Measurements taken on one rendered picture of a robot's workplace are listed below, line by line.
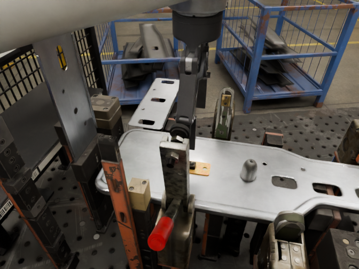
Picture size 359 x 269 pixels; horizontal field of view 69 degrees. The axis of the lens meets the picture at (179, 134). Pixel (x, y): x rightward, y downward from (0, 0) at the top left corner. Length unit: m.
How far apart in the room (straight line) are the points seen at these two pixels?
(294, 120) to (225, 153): 0.76
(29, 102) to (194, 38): 0.59
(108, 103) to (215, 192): 0.37
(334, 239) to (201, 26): 0.33
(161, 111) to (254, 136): 0.54
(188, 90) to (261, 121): 0.94
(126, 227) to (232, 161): 0.27
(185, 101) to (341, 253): 0.28
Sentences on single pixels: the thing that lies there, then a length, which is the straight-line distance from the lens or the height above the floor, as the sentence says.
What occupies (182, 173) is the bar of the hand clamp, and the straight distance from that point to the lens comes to 0.37.
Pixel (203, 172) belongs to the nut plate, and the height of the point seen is 1.00.
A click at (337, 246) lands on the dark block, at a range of 0.41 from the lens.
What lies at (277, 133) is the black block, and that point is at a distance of 0.76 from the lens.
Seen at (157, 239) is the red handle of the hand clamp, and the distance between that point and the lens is 0.33.
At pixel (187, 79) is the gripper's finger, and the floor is 1.26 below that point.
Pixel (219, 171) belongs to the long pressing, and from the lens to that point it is 0.60.
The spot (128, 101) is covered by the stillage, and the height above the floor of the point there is 0.18.
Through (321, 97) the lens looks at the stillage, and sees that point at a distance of 2.89.
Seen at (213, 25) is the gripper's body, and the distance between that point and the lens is 0.40.
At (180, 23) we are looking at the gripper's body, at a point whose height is 1.32.
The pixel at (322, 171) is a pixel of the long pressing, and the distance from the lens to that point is 0.68.
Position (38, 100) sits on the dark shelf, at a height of 1.03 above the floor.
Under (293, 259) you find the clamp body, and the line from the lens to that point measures 0.44.
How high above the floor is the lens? 1.44
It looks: 39 degrees down
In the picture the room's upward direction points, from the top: straight up
